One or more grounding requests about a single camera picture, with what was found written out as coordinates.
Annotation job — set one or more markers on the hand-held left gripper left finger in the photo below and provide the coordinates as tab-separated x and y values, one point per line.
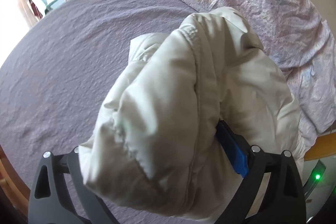
71	163

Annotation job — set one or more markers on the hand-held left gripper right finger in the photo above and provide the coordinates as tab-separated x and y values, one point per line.
232	148

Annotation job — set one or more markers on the cream puffer jacket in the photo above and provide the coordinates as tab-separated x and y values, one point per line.
170	108

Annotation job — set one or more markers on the floral pink duvet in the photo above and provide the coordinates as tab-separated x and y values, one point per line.
262	3

